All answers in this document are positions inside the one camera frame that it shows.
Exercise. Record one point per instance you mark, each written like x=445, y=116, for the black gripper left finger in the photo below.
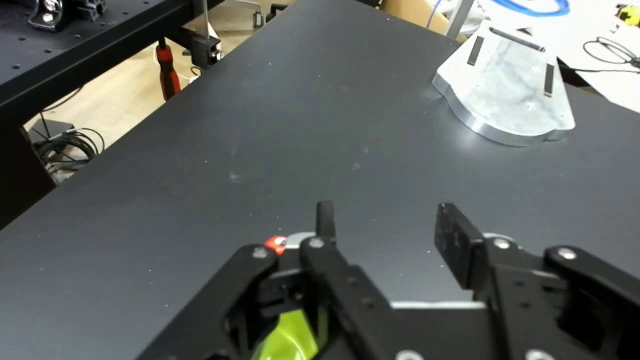
x=234, y=311

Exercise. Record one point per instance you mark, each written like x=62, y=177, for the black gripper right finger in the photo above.
x=562, y=304

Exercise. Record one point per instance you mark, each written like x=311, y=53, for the yellow cartoon mug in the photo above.
x=291, y=339

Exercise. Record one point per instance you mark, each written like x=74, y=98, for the silver metal mounting plate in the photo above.
x=507, y=87

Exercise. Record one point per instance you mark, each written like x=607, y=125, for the white side table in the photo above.
x=596, y=38

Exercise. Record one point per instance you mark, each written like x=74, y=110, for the black perforated breadboard table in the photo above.
x=41, y=66

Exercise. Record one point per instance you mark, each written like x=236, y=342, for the red handled screwdriver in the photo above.
x=168, y=79

